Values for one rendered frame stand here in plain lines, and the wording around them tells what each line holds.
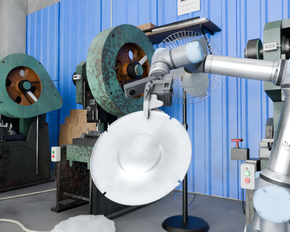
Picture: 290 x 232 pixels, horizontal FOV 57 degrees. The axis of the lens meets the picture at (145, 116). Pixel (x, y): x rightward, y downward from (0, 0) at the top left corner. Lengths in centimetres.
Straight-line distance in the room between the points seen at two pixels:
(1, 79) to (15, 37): 255
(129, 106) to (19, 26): 417
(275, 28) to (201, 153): 186
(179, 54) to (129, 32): 153
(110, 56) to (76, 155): 98
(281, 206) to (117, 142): 52
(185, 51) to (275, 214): 59
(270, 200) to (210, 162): 238
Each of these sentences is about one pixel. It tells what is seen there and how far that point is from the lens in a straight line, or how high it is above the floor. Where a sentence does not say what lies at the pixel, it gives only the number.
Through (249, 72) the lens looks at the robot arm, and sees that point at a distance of 107.
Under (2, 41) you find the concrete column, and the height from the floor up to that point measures 246.
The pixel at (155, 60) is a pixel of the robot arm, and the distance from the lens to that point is 100.
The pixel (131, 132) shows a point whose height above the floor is 83.
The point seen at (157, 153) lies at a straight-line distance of 73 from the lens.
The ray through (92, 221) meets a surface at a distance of 203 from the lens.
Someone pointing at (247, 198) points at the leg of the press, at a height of 43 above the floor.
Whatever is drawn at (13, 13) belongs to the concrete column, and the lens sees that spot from 618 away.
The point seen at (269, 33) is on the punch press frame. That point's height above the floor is 141.
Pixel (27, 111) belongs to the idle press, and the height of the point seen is 101.
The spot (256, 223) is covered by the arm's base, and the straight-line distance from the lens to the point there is 111.
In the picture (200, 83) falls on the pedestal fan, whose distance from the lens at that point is 217.
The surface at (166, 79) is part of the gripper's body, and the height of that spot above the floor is 101.
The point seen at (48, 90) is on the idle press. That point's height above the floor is 130.
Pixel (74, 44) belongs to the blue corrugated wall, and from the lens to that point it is 490.
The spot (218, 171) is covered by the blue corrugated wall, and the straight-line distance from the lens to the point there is 326.
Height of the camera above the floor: 86
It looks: 2 degrees up
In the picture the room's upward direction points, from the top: straight up
